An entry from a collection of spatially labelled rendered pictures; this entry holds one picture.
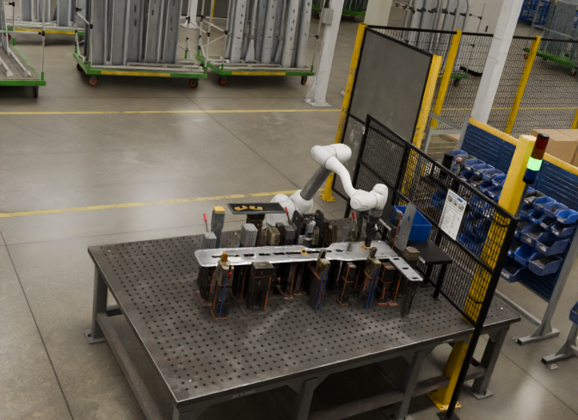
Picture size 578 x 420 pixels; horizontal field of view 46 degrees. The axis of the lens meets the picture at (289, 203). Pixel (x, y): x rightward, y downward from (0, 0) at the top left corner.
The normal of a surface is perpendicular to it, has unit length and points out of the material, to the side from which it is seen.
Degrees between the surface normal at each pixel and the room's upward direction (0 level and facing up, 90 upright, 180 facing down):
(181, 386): 0
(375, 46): 90
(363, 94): 91
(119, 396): 0
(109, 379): 0
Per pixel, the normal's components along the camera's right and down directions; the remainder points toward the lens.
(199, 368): 0.17, -0.90
